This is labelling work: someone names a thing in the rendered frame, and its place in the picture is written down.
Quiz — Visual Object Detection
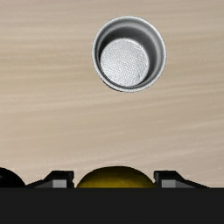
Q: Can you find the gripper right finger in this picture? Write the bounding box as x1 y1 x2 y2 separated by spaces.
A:
153 170 210 189

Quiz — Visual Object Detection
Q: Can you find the grey ramekin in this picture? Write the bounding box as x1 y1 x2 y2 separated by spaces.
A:
91 16 167 94

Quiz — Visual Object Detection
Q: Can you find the yellow lemon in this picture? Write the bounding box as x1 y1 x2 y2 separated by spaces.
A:
75 165 156 189

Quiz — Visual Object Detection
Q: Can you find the stove plate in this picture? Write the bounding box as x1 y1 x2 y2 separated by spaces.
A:
0 166 26 189

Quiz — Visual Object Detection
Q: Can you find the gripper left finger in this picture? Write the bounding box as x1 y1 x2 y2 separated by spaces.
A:
25 170 75 189

